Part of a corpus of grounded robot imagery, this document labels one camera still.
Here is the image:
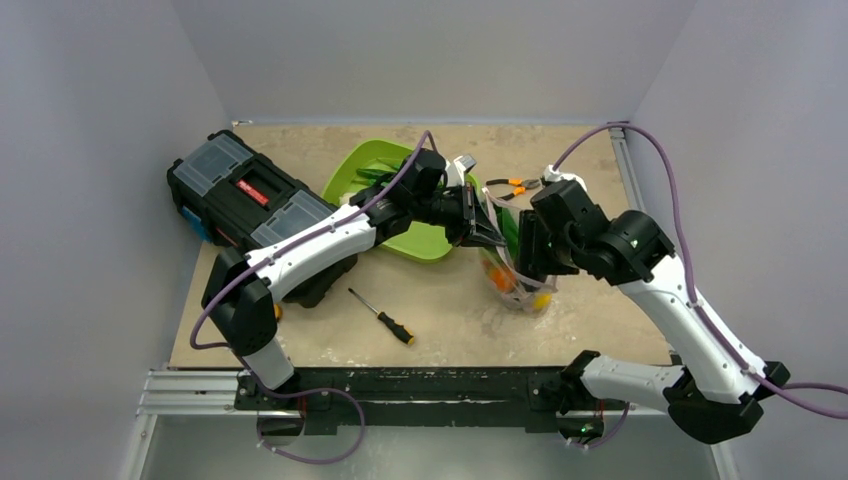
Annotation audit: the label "orange fruit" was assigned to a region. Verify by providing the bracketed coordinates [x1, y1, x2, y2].
[484, 261, 516, 294]

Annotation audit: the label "yellow pear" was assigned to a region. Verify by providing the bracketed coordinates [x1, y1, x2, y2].
[531, 293, 552, 312]

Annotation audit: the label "aluminium frame rail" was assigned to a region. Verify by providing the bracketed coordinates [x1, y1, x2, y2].
[136, 370, 239, 416]

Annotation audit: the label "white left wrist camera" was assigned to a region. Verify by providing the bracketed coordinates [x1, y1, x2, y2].
[444, 155, 477, 188]

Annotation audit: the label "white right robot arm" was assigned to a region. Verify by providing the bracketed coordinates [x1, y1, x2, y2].
[519, 180, 790, 445]

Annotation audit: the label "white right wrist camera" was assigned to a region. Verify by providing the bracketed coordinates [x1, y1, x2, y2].
[541, 164, 588, 191]

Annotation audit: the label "green bok choy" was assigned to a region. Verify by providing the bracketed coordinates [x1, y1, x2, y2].
[495, 206, 520, 258]

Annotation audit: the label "clear zip top bag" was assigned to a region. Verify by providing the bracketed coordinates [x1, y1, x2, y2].
[479, 187, 557, 314]

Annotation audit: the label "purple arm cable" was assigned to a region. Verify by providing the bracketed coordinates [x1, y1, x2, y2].
[189, 130, 439, 466]
[553, 122, 848, 421]

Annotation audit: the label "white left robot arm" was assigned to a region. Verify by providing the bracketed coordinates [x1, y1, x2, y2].
[202, 148, 506, 409]

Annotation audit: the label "green plastic tray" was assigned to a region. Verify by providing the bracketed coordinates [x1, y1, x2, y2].
[321, 139, 453, 264]

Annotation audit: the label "orange black pliers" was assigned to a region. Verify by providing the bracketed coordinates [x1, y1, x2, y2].
[484, 178, 541, 201]

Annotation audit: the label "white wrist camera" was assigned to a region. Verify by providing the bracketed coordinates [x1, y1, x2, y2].
[541, 164, 588, 191]
[444, 155, 477, 188]

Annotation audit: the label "black toolbox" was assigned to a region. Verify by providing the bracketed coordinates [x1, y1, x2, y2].
[166, 129, 359, 309]

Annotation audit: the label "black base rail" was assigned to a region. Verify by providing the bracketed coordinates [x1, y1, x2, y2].
[233, 366, 684, 439]

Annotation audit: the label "dark green cucumber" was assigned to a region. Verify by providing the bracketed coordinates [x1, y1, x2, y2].
[353, 168, 398, 185]

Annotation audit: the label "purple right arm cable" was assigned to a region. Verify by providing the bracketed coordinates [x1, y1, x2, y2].
[553, 122, 848, 421]

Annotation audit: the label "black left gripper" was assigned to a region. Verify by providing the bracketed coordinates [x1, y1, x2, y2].
[410, 180, 506, 247]

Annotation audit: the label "black yellow screwdriver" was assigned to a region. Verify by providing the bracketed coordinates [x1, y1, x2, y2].
[348, 288, 415, 345]

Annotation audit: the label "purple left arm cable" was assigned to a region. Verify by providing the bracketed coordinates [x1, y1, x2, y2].
[189, 130, 439, 466]

